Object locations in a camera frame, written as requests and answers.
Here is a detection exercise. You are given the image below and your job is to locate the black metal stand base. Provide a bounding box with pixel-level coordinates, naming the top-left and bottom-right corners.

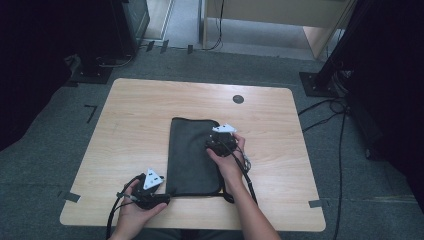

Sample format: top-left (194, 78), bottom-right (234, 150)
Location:
top-left (298, 71), bottom-right (348, 99)

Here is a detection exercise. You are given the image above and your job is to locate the black hanging cable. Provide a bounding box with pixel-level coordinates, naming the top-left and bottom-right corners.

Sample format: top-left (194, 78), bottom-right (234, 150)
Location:
top-left (202, 0), bottom-right (225, 52)

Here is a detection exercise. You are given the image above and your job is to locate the black flat stand base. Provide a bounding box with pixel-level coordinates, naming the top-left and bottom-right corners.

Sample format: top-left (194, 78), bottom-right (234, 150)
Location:
top-left (68, 54), bottom-right (114, 85)

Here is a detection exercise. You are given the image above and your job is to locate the left hand-held gripper cable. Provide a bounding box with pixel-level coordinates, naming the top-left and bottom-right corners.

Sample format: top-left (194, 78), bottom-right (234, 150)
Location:
top-left (105, 175), bottom-right (143, 240)

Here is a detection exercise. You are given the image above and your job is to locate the hand-held gripper cable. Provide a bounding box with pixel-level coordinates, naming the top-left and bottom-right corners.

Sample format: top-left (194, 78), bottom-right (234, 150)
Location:
top-left (218, 139), bottom-right (259, 205)
top-left (105, 175), bottom-right (143, 240)

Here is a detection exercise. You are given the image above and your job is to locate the right hand-held gripper cable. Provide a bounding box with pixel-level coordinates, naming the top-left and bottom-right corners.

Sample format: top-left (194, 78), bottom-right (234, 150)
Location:
top-left (218, 139), bottom-right (259, 205)

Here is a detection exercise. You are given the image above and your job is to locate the dark grey cloth bag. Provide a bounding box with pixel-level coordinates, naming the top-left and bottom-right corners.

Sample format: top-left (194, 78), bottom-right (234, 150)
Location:
top-left (165, 116), bottom-right (235, 205)

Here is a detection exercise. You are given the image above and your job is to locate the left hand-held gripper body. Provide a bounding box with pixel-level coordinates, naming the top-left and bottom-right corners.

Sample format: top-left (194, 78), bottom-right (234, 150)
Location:
top-left (128, 168), bottom-right (165, 210)

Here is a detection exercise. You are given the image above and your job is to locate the person's left hand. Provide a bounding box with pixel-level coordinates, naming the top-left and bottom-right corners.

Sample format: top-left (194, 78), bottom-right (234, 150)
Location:
top-left (114, 181), bottom-right (169, 234)

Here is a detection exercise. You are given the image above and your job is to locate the long black floor cable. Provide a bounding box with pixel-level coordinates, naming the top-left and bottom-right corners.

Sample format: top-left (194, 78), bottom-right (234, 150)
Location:
top-left (332, 109), bottom-right (349, 240)

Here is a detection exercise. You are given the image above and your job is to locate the beige wooden desk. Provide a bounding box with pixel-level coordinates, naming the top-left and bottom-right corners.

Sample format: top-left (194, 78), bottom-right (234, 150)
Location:
top-left (201, 0), bottom-right (355, 61)

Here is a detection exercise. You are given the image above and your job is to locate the person's right hand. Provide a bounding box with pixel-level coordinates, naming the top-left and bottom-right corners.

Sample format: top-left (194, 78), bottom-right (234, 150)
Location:
top-left (205, 133), bottom-right (247, 193)

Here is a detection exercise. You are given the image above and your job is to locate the black cabinet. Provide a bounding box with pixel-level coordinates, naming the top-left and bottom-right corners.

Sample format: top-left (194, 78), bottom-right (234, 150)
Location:
top-left (111, 0), bottom-right (151, 58)

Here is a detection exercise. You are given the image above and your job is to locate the dark curtain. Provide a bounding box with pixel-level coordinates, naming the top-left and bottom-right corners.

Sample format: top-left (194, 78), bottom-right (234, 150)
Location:
top-left (346, 0), bottom-right (424, 214)
top-left (0, 0), bottom-right (83, 152)

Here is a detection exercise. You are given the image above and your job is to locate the black metal stand post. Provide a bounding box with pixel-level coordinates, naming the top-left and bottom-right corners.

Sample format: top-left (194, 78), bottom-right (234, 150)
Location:
top-left (314, 0), bottom-right (379, 88)

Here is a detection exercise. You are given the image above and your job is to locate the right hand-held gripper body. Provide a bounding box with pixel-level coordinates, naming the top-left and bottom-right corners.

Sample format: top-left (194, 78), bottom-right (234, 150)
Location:
top-left (210, 123), bottom-right (239, 158)

